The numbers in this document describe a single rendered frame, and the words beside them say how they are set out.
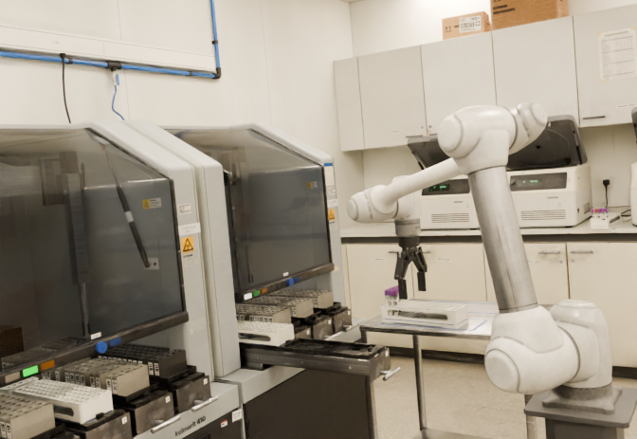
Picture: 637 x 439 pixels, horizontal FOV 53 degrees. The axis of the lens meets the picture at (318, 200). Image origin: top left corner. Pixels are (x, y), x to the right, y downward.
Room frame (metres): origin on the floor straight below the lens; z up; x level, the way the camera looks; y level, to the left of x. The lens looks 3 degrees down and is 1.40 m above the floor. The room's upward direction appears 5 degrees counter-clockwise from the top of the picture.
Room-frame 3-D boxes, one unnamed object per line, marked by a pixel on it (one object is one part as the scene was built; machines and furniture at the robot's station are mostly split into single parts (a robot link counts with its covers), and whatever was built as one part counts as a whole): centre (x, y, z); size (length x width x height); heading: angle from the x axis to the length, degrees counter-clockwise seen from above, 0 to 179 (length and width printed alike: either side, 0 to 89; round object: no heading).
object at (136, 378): (1.76, 0.56, 0.85); 0.12 x 0.02 x 0.06; 148
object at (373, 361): (2.14, 0.12, 0.78); 0.73 x 0.14 x 0.09; 57
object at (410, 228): (2.27, -0.31, 1.16); 0.09 x 0.09 x 0.06
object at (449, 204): (4.53, -0.96, 1.22); 0.62 x 0.56 x 0.64; 145
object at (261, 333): (2.23, 0.27, 0.83); 0.30 x 0.10 x 0.06; 57
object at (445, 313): (2.25, -0.34, 0.85); 0.30 x 0.10 x 0.06; 52
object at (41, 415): (1.51, 0.73, 0.85); 0.12 x 0.02 x 0.06; 148
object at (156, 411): (1.89, 0.76, 0.78); 0.73 x 0.14 x 0.09; 57
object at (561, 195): (4.22, -1.45, 1.24); 0.62 x 0.56 x 0.69; 148
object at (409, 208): (2.27, -0.30, 1.26); 0.13 x 0.11 x 0.16; 122
